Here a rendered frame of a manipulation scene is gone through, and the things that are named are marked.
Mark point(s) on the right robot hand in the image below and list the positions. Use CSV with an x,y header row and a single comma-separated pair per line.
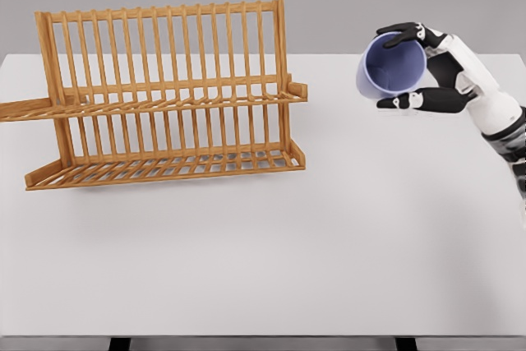
x,y
446,75

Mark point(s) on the lavender blue cup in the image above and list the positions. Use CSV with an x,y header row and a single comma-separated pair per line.
x,y
390,66

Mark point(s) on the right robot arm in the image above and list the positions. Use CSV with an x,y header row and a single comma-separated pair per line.
x,y
503,121

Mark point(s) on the wooden two-tier dish rack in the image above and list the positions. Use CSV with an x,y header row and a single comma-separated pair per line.
x,y
164,96

